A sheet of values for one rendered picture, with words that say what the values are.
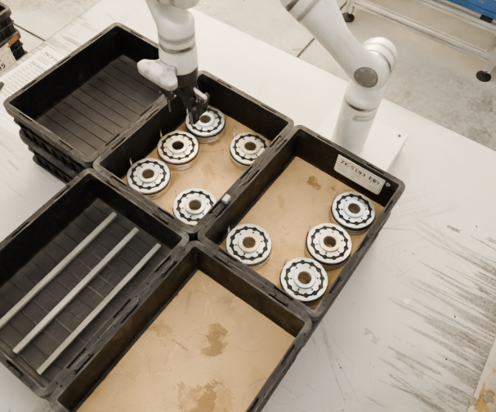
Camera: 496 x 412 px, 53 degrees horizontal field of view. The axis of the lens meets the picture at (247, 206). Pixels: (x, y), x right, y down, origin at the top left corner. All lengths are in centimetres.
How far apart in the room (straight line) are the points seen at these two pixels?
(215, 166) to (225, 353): 47
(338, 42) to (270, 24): 187
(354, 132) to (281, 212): 30
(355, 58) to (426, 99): 164
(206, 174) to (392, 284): 54
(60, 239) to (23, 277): 11
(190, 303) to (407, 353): 52
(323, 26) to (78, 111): 68
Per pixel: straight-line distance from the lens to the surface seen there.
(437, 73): 295
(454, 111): 278
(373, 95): 126
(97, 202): 122
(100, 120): 138
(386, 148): 144
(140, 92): 143
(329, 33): 115
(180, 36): 94
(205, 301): 107
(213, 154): 127
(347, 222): 116
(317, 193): 122
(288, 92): 162
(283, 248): 113
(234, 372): 103
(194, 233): 103
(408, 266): 134
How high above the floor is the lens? 183
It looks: 58 degrees down
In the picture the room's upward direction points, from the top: 5 degrees clockwise
